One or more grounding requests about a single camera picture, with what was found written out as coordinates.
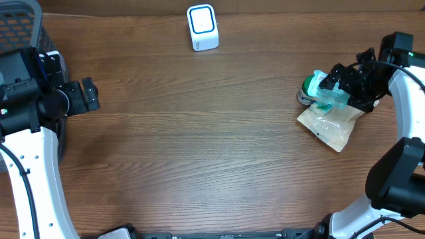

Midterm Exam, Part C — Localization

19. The teal snack packet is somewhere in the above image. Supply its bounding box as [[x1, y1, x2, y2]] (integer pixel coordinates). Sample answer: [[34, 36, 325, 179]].
[[307, 70, 349, 108]]

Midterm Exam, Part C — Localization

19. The white pouch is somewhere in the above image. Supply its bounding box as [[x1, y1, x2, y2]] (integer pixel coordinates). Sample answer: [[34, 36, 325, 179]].
[[297, 103, 364, 153]]

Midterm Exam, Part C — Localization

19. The green round lid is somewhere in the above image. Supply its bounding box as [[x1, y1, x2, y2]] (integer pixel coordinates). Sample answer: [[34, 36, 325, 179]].
[[297, 75, 315, 106]]

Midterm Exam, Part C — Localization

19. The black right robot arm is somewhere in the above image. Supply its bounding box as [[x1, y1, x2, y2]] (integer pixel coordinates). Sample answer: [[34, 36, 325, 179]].
[[299, 32, 424, 238]]

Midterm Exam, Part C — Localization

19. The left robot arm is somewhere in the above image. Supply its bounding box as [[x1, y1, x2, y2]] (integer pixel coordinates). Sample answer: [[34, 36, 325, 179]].
[[1, 47, 100, 238]]

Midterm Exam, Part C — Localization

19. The white barcode scanner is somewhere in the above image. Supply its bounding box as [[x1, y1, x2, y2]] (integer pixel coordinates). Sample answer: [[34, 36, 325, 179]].
[[187, 4, 219, 52]]

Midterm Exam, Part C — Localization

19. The grey plastic mesh basket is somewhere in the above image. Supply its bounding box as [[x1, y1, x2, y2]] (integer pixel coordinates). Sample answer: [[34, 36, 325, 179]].
[[1, 1, 73, 162]]

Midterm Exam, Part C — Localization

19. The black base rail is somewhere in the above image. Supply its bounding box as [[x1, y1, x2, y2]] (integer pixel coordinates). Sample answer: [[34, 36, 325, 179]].
[[141, 228, 313, 239]]

